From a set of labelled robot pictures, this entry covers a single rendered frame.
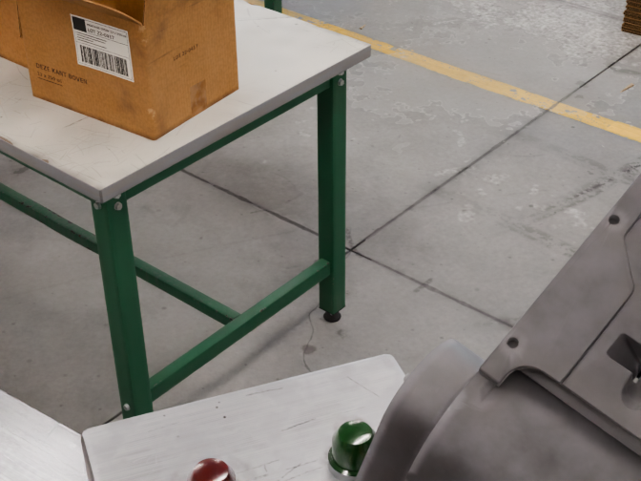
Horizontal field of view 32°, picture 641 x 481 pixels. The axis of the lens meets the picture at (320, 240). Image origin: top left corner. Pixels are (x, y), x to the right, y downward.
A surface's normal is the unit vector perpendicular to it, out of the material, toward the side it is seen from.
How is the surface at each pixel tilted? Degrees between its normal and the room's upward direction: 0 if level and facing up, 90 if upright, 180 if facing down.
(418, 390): 41
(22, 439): 0
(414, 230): 0
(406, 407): 59
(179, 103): 89
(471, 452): 46
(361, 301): 0
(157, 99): 90
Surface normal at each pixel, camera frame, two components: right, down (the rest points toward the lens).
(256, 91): -0.01, -0.82
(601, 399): -0.14, -0.46
